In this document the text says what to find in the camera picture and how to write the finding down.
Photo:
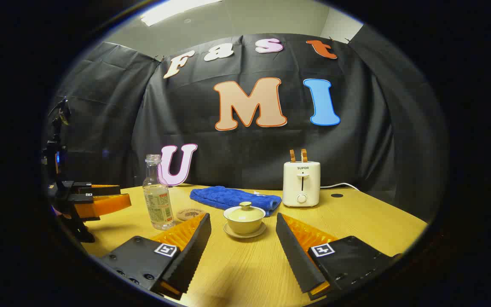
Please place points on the black backdrop cloth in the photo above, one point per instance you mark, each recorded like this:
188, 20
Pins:
249, 145

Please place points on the cream toaster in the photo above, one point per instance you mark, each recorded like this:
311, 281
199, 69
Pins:
301, 187

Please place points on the toast slice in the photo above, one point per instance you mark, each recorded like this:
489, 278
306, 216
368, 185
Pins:
304, 155
292, 156

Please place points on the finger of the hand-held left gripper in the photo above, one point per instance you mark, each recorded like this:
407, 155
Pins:
109, 204
100, 186

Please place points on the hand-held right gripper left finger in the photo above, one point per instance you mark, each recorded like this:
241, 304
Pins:
190, 260

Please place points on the cream ceramic saucer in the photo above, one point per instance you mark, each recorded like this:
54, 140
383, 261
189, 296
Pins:
255, 235

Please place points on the round wooden coaster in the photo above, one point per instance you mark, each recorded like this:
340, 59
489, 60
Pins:
188, 214

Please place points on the cream ceramic teacup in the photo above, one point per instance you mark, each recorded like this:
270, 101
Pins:
243, 228

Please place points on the cream teacup lid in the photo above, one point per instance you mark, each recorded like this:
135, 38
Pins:
245, 213

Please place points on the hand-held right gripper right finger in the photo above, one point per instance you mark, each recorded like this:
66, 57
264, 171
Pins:
296, 260

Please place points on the clear plastic water bottle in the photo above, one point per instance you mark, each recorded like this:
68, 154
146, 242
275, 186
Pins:
158, 204

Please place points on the blue towel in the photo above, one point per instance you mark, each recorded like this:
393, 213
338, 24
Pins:
228, 197

